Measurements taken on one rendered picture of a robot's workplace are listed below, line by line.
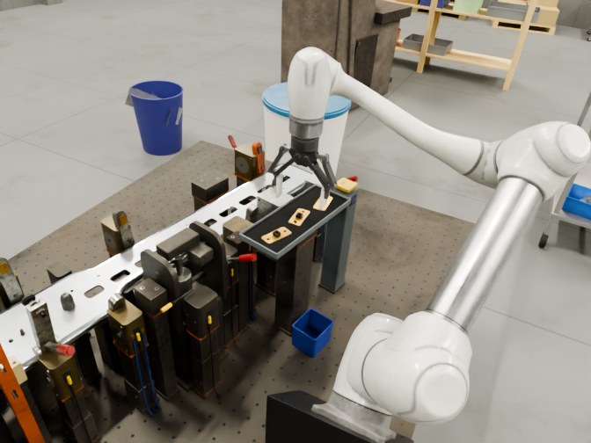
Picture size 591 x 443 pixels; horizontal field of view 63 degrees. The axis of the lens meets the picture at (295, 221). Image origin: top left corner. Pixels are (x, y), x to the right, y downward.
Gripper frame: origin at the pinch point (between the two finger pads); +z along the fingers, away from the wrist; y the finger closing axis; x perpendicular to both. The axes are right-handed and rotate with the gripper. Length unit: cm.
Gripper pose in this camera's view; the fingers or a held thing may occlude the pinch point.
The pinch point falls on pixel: (300, 198)
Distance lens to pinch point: 138.8
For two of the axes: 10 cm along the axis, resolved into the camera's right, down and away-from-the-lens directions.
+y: -9.2, -2.7, 2.9
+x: -3.9, 5.2, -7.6
